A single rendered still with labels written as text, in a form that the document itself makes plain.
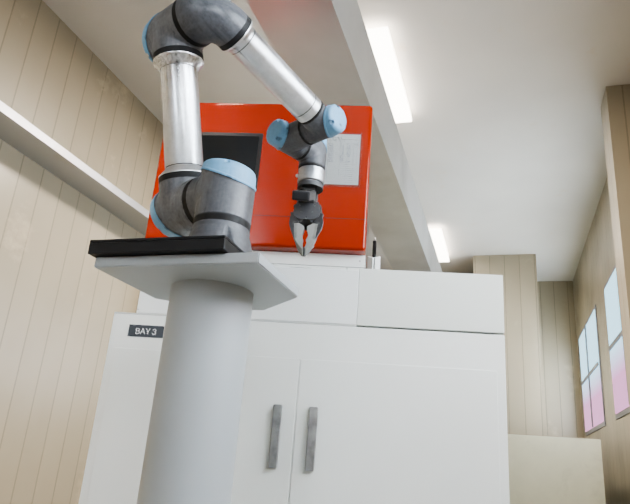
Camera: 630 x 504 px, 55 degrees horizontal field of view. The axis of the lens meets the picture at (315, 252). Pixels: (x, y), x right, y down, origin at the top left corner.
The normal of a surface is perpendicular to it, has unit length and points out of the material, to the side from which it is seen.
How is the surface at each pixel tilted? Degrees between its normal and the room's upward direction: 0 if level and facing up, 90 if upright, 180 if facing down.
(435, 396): 90
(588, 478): 90
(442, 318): 90
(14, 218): 90
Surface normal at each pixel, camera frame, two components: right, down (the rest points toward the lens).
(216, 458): 0.73, -0.18
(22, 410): 0.96, -0.03
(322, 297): -0.07, -0.33
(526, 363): -0.29, -0.34
